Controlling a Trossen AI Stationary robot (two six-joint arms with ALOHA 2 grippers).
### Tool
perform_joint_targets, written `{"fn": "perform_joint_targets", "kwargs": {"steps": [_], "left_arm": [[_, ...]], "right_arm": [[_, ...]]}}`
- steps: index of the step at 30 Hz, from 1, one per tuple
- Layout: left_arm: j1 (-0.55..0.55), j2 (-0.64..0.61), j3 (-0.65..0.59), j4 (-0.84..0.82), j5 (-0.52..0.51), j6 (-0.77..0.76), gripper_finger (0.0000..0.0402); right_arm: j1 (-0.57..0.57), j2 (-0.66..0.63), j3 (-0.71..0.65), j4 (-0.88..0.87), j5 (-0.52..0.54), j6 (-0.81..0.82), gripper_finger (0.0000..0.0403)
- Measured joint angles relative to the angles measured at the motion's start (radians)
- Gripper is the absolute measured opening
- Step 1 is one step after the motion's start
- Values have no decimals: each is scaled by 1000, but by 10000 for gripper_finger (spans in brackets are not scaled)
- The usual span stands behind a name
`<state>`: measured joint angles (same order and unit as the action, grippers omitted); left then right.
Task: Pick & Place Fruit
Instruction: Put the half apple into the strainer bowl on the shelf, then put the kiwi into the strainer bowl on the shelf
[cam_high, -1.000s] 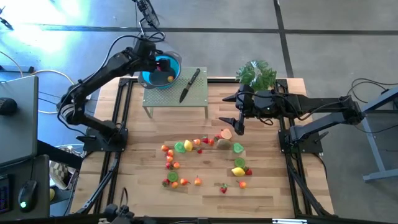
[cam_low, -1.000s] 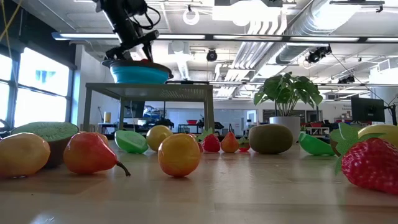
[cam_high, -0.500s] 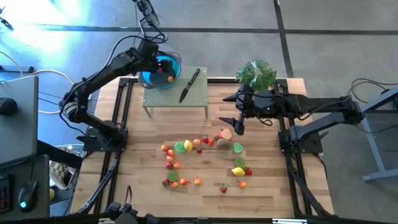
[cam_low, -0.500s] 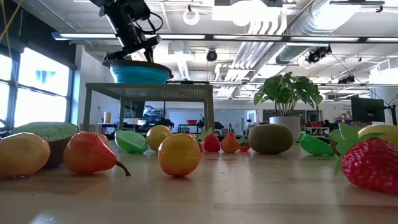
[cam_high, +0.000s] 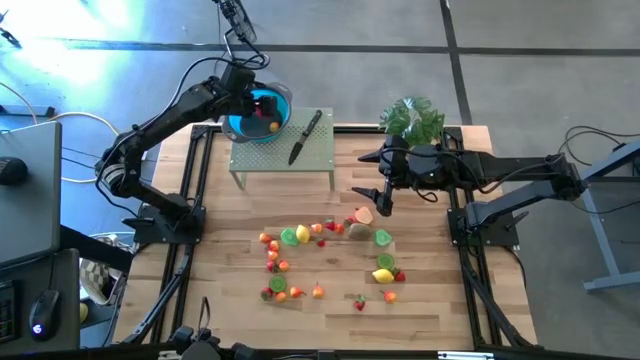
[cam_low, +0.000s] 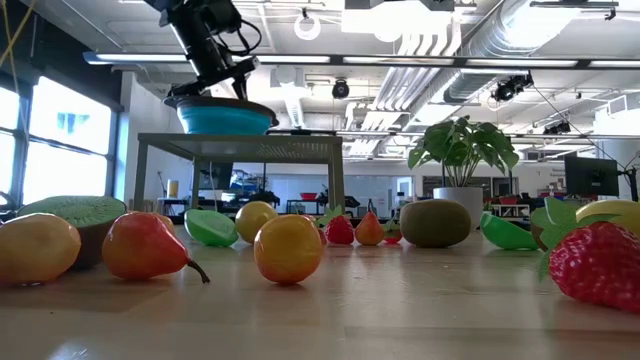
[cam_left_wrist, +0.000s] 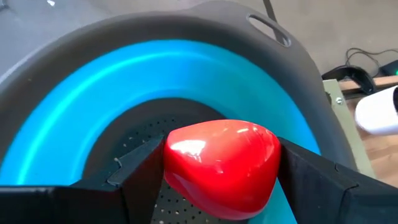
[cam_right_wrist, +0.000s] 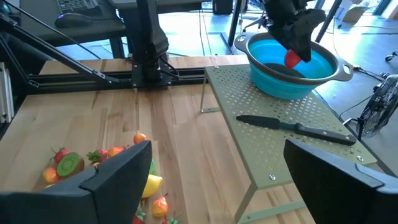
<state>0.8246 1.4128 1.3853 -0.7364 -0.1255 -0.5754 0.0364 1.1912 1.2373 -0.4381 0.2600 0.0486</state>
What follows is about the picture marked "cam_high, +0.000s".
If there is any green perforated metal riser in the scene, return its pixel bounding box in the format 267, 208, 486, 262
228, 106, 336, 192

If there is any black computer mouse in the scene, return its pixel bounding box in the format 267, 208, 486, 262
0, 156, 30, 187

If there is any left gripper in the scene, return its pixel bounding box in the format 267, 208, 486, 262
218, 62, 279, 121

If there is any blue collapsible colander grey rim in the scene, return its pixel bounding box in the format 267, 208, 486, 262
221, 82, 294, 145

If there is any black floor fan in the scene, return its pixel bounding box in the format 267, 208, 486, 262
212, 0, 267, 67

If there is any grey desk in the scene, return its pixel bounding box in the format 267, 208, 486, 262
0, 121, 64, 270

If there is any cream thick cable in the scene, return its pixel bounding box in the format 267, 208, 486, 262
0, 79, 131, 184

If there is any silver metal bracket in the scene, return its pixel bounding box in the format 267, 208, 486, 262
437, 350, 496, 360

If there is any black-handled kitchen knife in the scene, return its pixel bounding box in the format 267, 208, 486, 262
287, 109, 324, 167

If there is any potted monstera plant white pot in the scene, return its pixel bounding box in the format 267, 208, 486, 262
378, 95, 446, 149

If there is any checkered fabric bag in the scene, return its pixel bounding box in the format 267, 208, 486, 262
78, 233, 127, 307

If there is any whole brown plastic kiwi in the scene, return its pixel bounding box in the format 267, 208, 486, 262
348, 222, 374, 241

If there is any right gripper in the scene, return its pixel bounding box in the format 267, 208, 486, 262
351, 134, 424, 218

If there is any black keyboard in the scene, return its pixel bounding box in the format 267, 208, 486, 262
0, 278, 22, 345

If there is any black mouse with light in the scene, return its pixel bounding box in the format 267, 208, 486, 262
28, 288, 62, 343

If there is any grey metal desk frame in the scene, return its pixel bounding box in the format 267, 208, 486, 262
579, 138, 640, 295

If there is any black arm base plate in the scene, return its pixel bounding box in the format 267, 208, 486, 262
122, 203, 207, 246
446, 205, 521, 249

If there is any dark desk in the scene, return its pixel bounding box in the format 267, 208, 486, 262
0, 248, 82, 357

